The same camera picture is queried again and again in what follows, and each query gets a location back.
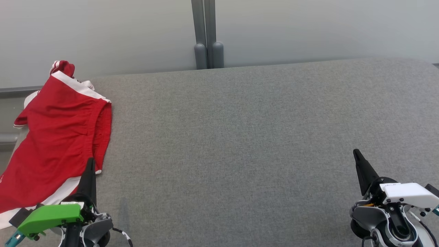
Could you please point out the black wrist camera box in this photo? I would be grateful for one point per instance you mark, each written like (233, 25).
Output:
(19, 216)
(432, 190)

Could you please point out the dark grey wall baseboard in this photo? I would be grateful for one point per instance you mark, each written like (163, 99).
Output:
(17, 91)

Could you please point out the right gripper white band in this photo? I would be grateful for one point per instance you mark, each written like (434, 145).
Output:
(408, 193)

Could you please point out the grey metal tube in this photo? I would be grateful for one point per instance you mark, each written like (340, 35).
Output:
(7, 138)

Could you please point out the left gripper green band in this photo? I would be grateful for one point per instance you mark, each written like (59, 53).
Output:
(51, 216)

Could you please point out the left black wrist camera box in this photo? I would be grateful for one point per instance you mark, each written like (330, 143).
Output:
(19, 216)

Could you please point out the red white number jersey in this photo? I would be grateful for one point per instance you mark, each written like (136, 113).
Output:
(63, 67)

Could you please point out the grey fabric sofa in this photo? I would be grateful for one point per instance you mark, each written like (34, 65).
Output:
(240, 144)

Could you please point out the red shorts white stripe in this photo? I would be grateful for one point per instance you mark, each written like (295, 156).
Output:
(58, 137)

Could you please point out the right black wrist camera box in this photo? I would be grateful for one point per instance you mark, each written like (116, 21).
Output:
(432, 190)

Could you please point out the grey vertical post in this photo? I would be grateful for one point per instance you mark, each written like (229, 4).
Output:
(199, 34)
(215, 34)

